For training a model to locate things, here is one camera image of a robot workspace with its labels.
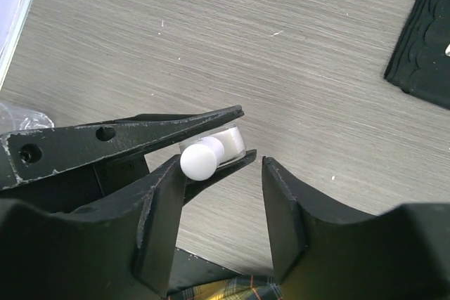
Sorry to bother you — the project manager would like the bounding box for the clear plastic cup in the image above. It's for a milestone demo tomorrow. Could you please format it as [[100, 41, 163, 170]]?
[[0, 101, 54, 133]]

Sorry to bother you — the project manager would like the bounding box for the yellow plaid shirt sleeve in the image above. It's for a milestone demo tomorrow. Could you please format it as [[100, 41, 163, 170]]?
[[166, 275, 283, 300]]

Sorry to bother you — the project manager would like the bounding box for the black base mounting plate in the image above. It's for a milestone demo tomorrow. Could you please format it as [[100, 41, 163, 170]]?
[[167, 247, 241, 295]]

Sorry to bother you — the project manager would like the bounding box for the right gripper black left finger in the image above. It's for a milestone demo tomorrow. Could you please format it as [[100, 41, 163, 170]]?
[[1, 156, 186, 299]]

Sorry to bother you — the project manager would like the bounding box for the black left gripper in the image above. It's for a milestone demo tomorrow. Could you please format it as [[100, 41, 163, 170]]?
[[1, 105, 244, 213]]

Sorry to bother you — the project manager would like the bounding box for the clear nail polish bottle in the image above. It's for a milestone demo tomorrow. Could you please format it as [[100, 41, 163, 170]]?
[[179, 124, 245, 167]]

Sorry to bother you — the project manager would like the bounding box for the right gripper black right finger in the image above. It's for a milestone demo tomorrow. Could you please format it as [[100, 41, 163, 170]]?
[[262, 157, 449, 299]]

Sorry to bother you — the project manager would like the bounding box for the black cloth placemat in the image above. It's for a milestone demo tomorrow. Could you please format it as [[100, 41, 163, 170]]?
[[384, 0, 449, 109]]

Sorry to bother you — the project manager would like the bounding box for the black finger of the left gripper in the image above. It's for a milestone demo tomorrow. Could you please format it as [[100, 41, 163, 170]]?
[[184, 149, 257, 205]]

